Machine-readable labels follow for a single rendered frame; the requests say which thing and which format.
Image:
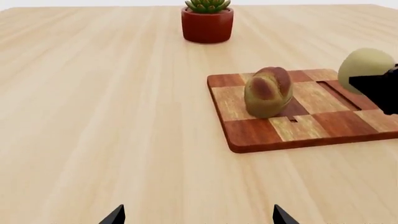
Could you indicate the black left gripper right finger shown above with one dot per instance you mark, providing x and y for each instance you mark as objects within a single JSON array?
[{"x": 282, "y": 217}]

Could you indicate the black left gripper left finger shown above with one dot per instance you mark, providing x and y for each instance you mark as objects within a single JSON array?
[{"x": 116, "y": 217}]

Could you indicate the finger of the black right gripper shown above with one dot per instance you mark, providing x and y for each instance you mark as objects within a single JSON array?
[{"x": 377, "y": 89}]

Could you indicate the checkered wooden cutting board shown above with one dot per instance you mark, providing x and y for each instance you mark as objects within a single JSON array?
[{"x": 295, "y": 126}]

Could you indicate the brown crusty bread loaf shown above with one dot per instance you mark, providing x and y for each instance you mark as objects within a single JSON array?
[{"x": 269, "y": 92}]

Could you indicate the red plant pot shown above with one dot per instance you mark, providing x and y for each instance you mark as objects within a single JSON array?
[{"x": 207, "y": 27}]

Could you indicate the green succulent plant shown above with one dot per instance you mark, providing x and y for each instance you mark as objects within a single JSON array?
[{"x": 207, "y": 5}]

